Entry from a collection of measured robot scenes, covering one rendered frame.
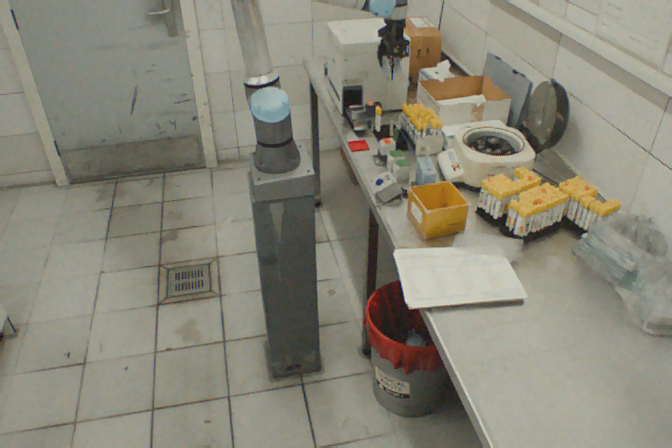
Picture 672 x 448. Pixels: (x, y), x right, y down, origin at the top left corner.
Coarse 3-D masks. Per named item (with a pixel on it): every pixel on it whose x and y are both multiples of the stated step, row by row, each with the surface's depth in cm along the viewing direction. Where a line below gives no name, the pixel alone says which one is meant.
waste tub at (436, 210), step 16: (416, 192) 166; (432, 192) 167; (448, 192) 168; (416, 208) 161; (432, 208) 171; (448, 208) 156; (464, 208) 158; (416, 224) 164; (432, 224) 158; (448, 224) 159; (464, 224) 161
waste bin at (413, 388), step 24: (384, 288) 209; (384, 312) 209; (408, 312) 216; (384, 336) 189; (384, 360) 198; (408, 360) 187; (432, 360) 189; (384, 384) 207; (408, 384) 199; (432, 384) 202; (408, 408) 210; (432, 408) 216
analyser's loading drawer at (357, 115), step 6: (348, 108) 222; (354, 108) 217; (360, 108) 217; (348, 114) 218; (354, 114) 213; (360, 114) 214; (354, 120) 214; (360, 120) 209; (366, 120) 210; (354, 126) 210; (360, 126) 211; (366, 126) 211
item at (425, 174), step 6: (420, 162) 176; (420, 168) 175; (426, 168) 173; (432, 168) 173; (420, 174) 175; (426, 174) 171; (432, 174) 171; (420, 180) 176; (426, 180) 172; (432, 180) 172
